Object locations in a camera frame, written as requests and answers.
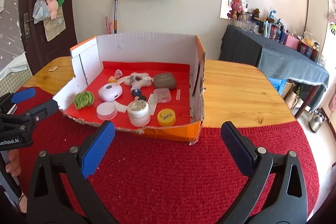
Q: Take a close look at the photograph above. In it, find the pink toy camera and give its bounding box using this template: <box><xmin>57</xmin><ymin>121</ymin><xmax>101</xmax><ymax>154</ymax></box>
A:
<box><xmin>98</xmin><ymin>83</ymin><xmax>123</xmax><ymax>102</ymax></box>

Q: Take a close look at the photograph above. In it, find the dark blue figurine keychain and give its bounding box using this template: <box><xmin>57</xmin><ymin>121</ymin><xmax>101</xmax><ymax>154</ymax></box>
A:
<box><xmin>130</xmin><ymin>86</ymin><xmax>146</xmax><ymax>101</ymax></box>

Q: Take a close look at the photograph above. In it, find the white fluffy bunny plush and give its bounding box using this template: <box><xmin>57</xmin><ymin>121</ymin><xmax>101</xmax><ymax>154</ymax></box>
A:
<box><xmin>124</xmin><ymin>72</ymin><xmax>153</xmax><ymax>88</ymax></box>

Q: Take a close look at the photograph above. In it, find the clear plastic earring box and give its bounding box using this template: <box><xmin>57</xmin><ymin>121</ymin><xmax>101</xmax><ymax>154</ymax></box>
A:
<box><xmin>153</xmin><ymin>88</ymin><xmax>171</xmax><ymax>103</ymax></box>

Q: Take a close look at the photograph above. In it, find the grey eyeshadow case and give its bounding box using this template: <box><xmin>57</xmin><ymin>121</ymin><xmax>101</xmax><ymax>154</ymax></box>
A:
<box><xmin>153</xmin><ymin>72</ymin><xmax>177</xmax><ymax>90</ymax></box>

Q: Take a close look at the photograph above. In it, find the person's left hand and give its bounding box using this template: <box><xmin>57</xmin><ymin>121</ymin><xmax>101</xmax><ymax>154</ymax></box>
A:
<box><xmin>6</xmin><ymin>149</ymin><xmax>22</xmax><ymax>177</ymax></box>

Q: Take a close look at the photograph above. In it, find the green knitted scrunchie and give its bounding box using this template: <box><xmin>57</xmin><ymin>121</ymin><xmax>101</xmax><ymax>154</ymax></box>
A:
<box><xmin>73</xmin><ymin>91</ymin><xmax>95</xmax><ymax>110</ymax></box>

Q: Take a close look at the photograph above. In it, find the dark brown door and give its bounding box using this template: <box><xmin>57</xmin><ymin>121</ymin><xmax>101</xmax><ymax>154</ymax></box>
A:
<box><xmin>19</xmin><ymin>0</ymin><xmax>77</xmax><ymax>74</ymax></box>

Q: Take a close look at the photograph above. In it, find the white glitter cream jar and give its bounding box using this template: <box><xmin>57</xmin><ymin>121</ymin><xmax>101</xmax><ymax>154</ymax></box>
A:
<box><xmin>127</xmin><ymin>100</ymin><xmax>150</xmax><ymax>127</ymax></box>

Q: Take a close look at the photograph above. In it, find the pink yellow small charm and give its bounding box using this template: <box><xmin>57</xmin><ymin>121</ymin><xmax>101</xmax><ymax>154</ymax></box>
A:
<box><xmin>108</xmin><ymin>69</ymin><xmax>123</xmax><ymax>83</ymax></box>

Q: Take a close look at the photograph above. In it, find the metal kettle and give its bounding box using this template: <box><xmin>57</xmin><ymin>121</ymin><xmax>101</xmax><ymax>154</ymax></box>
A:
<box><xmin>309</xmin><ymin>111</ymin><xmax>325</xmax><ymax>133</ymax></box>

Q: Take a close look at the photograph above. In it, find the yellow round lid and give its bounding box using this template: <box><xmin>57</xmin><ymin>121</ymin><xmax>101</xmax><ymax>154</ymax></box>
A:
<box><xmin>157</xmin><ymin>108</ymin><xmax>176</xmax><ymax>127</ymax></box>

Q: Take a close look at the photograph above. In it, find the clear plastic bag on door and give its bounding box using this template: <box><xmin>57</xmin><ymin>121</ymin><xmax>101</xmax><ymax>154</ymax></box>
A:
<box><xmin>33</xmin><ymin>0</ymin><xmax>50</xmax><ymax>24</ymax></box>

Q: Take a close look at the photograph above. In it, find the orange white cardboard box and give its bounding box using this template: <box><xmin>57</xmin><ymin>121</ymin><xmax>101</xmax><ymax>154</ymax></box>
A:
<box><xmin>54</xmin><ymin>33</ymin><xmax>205</xmax><ymax>144</ymax></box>

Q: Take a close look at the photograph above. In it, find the dark cloth covered side table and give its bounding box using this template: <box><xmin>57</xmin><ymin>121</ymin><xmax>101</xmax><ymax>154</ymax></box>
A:
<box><xmin>219</xmin><ymin>25</ymin><xmax>329</xmax><ymax>112</ymax></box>

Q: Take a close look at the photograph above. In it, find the pink rabbit plush toy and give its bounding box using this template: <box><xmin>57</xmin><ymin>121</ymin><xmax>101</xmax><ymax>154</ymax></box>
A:
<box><xmin>227</xmin><ymin>0</ymin><xmax>243</xmax><ymax>20</ymax></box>

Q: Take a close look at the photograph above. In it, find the orange grey mop handle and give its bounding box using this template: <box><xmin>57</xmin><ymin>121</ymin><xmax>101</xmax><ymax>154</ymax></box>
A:
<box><xmin>113</xmin><ymin>0</ymin><xmax>118</xmax><ymax>34</ymax></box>

